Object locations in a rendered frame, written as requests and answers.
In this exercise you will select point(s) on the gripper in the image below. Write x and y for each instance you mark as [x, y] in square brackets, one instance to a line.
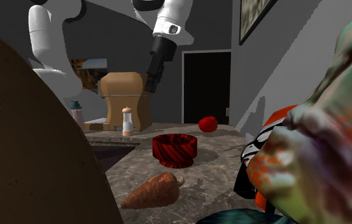
[162, 49]

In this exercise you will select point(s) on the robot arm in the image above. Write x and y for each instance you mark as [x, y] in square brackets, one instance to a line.
[40, 31]

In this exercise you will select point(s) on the tan wooden block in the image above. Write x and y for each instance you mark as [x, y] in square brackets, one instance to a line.
[123, 93]

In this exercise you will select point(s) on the window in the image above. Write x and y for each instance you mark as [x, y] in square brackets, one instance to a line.
[93, 73]

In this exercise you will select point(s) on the white and peach pepper mill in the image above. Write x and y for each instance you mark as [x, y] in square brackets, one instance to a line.
[128, 124]

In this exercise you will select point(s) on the red tomato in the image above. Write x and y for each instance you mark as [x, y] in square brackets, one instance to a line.
[208, 124]

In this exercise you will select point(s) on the flat tan box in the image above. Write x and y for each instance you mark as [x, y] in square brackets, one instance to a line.
[96, 125]

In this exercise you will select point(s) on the red black striped bowl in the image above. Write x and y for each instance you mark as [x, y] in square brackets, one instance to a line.
[174, 150]

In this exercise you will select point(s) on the pink bottle with teal cap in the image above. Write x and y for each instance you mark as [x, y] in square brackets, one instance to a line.
[78, 116]

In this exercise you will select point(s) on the sink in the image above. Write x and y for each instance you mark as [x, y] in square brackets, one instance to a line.
[110, 153]

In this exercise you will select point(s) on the orange black white object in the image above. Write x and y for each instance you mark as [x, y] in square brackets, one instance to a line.
[251, 149]

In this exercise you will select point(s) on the orange carrot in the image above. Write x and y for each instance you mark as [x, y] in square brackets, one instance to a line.
[154, 194]

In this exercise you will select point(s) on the large brown rounded object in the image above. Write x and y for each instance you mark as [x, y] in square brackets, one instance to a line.
[23, 139]

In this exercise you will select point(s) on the dark teal object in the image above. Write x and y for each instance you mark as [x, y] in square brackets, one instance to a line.
[244, 217]

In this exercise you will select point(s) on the mottled green and orange object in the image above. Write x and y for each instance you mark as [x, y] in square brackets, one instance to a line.
[327, 139]

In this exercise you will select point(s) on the dark door with white frame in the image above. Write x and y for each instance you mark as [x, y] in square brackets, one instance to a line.
[206, 86]

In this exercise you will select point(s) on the framed wall picture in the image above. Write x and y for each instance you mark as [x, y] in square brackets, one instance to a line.
[251, 15]

